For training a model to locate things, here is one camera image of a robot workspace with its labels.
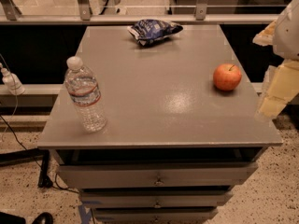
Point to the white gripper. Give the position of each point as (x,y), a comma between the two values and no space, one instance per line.
(288,34)

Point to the red apple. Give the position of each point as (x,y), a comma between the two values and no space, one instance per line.
(226,77)

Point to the blue chip bag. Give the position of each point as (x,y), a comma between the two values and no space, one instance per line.
(149,31)

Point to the grey drawer cabinet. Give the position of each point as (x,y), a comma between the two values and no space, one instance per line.
(161,107)

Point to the top grey drawer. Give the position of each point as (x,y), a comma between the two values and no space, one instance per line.
(156,175)

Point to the grey drawer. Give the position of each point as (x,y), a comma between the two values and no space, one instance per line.
(156,199)
(156,175)
(154,215)

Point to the clear plastic water bottle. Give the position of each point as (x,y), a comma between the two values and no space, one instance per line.
(83,89)

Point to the middle grey drawer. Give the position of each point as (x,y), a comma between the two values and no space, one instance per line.
(156,199)

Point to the bottom grey drawer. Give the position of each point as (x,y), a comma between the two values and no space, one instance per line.
(154,215)

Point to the black object bottom left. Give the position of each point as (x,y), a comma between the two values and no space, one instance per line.
(43,218)

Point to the metal railing frame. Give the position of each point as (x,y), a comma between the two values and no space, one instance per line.
(98,12)

